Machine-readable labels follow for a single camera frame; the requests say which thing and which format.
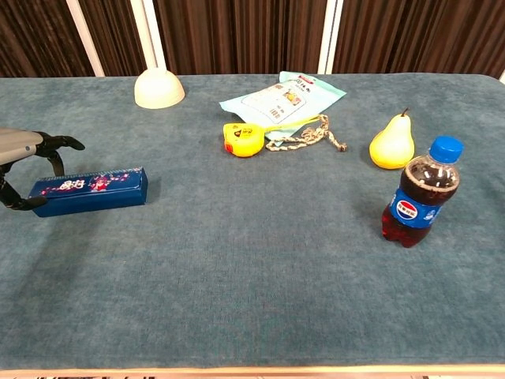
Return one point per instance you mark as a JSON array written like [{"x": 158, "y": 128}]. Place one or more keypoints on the light blue snack pouch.
[{"x": 276, "y": 102}]

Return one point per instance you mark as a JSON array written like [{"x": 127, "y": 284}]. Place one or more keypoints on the upturned white bowl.
[{"x": 158, "y": 91}]

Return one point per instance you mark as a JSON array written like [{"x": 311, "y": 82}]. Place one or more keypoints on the blue rectangular box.
[{"x": 94, "y": 195}]

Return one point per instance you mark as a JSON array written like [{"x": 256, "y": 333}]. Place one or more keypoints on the white frame post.
[
  {"x": 84, "y": 37},
  {"x": 330, "y": 35},
  {"x": 148, "y": 35}
]

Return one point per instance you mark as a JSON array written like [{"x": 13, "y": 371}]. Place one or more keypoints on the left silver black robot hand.
[{"x": 19, "y": 144}]

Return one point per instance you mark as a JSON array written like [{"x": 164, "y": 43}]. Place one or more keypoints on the yellow pear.
[{"x": 392, "y": 148}]

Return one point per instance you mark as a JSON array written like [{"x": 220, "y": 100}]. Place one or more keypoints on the Pepsi cola bottle blue cap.
[{"x": 422, "y": 197}]

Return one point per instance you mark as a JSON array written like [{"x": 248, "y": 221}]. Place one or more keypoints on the teal table cloth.
[{"x": 252, "y": 256}]

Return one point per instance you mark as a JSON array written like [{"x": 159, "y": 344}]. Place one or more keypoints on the dark brown pleated curtain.
[{"x": 236, "y": 35}]

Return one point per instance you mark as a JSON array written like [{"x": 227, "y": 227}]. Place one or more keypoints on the yellow tape measure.
[{"x": 242, "y": 140}]

